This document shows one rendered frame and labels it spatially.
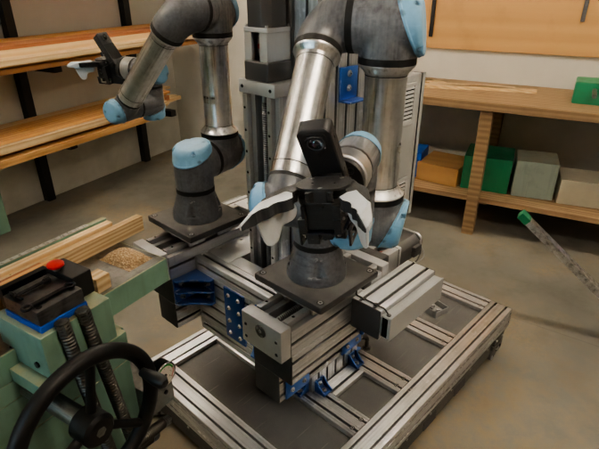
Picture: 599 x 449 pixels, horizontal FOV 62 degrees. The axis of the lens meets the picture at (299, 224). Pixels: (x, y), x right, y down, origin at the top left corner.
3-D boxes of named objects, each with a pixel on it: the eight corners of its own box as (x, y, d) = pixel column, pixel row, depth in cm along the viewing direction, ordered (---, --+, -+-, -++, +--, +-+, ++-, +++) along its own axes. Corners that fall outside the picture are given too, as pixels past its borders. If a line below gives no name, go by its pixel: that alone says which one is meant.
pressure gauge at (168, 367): (159, 399, 115) (154, 372, 112) (147, 393, 117) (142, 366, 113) (177, 382, 120) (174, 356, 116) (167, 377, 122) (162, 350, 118)
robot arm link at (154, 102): (129, 122, 164) (125, 87, 159) (154, 114, 172) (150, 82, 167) (147, 125, 160) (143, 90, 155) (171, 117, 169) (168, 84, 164)
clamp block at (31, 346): (50, 383, 84) (37, 341, 80) (4, 355, 91) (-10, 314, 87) (119, 335, 96) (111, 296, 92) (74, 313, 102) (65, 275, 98)
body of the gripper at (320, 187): (353, 248, 64) (369, 211, 75) (347, 186, 61) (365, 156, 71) (297, 247, 67) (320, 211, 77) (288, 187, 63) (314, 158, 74)
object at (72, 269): (42, 334, 82) (34, 306, 79) (3, 313, 87) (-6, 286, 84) (107, 295, 92) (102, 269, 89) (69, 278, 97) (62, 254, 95)
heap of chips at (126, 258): (129, 272, 111) (127, 265, 110) (99, 259, 115) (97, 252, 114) (152, 257, 116) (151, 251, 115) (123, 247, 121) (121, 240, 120)
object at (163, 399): (151, 419, 119) (147, 394, 115) (116, 399, 125) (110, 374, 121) (176, 396, 125) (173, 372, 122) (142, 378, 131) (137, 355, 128)
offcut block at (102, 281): (99, 294, 103) (95, 280, 101) (87, 289, 104) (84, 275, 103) (111, 286, 105) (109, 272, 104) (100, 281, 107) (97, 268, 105)
